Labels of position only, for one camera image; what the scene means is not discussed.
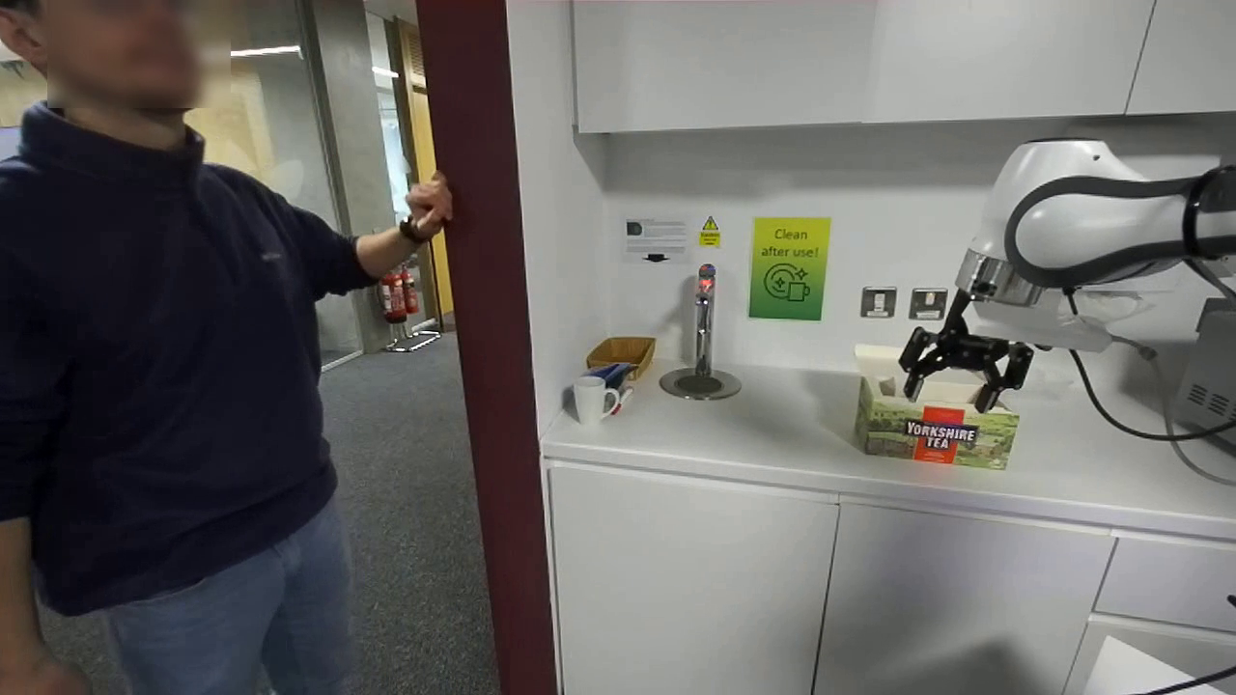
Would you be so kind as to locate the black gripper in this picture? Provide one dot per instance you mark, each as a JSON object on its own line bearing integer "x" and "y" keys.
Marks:
{"x": 965, "y": 338}

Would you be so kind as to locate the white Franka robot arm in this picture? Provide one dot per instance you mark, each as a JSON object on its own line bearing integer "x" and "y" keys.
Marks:
{"x": 1094, "y": 236}

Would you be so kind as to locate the white robot base platform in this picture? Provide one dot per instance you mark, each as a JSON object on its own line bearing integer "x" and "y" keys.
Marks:
{"x": 1143, "y": 668}

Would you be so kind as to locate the green cardboard tea bag box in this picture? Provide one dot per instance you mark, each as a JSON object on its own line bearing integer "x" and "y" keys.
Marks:
{"x": 938, "y": 430}

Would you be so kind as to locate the green clean after use poster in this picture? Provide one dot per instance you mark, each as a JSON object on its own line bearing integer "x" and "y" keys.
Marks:
{"x": 789, "y": 270}

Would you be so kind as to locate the white lower cabinet door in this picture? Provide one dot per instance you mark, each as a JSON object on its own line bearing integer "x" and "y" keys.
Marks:
{"x": 695, "y": 593}
{"x": 959, "y": 605}

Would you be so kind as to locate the grey control box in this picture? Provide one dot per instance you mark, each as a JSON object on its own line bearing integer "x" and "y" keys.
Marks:
{"x": 1211, "y": 380}

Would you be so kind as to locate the chrome hot water tap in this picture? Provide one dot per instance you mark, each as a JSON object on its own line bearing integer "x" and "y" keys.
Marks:
{"x": 703, "y": 324}

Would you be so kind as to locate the yellow triangle warning sticker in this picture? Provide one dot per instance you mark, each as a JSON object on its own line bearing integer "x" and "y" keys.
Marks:
{"x": 708, "y": 232}

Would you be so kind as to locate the white cabinet drawer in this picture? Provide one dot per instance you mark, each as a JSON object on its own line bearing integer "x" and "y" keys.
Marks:
{"x": 1165, "y": 582}

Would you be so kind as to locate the white notice label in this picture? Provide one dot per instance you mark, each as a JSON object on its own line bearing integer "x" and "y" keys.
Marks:
{"x": 654, "y": 241}

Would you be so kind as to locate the white mug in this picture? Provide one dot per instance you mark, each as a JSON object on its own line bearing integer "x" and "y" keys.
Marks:
{"x": 591, "y": 403}

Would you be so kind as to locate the dark red pillar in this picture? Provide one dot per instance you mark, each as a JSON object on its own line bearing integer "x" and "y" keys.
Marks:
{"x": 484, "y": 324}

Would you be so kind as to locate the red fire extinguisher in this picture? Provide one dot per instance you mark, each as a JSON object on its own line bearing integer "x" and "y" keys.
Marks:
{"x": 399, "y": 294}

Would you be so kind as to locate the ceiling strip light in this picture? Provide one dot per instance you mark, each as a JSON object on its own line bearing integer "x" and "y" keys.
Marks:
{"x": 269, "y": 51}

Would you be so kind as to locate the person in navy sweater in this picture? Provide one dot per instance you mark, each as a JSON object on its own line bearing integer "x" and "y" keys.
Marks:
{"x": 157, "y": 387}

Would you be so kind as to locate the wall power socket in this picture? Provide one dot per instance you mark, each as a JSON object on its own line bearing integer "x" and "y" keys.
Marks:
{"x": 879, "y": 302}
{"x": 929, "y": 302}

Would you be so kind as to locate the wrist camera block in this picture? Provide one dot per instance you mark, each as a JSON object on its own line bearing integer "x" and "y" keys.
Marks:
{"x": 986, "y": 277}

